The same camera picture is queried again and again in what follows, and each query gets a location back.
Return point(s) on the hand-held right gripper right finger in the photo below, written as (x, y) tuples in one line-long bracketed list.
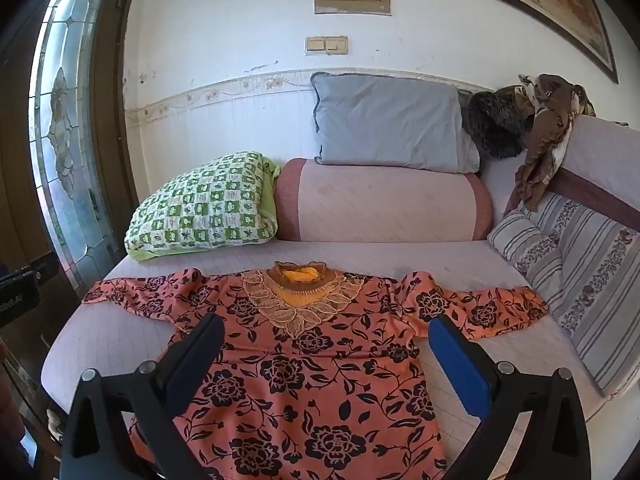
[(455, 360)]

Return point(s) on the green checked pillow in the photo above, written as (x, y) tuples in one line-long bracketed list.
[(200, 210)]

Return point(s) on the dark furry cushion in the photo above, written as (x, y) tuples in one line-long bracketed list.
[(492, 120)]

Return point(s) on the orange floral blouse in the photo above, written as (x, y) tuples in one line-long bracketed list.
[(320, 360)]

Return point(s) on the small striped floral pillow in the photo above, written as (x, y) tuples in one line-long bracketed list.
[(525, 245)]

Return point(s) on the large framed painting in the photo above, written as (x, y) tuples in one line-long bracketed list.
[(550, 0)]

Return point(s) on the large striped floral pillow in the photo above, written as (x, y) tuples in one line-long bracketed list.
[(595, 285)]

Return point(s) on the pink bolster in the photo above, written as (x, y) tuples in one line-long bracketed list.
[(380, 200)]

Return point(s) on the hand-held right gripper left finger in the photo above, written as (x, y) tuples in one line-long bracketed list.
[(195, 360)]

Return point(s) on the wooden stained-glass door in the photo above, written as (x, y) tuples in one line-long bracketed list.
[(65, 110)]

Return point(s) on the beige light switch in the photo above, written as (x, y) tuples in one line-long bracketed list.
[(327, 45)]

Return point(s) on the grey-blue pillow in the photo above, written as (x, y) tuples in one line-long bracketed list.
[(385, 120)]

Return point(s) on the bed with pink quilted sheet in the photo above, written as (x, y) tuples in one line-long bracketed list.
[(110, 342)]

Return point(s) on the brown patterned scarf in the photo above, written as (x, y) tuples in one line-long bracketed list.
[(547, 125)]

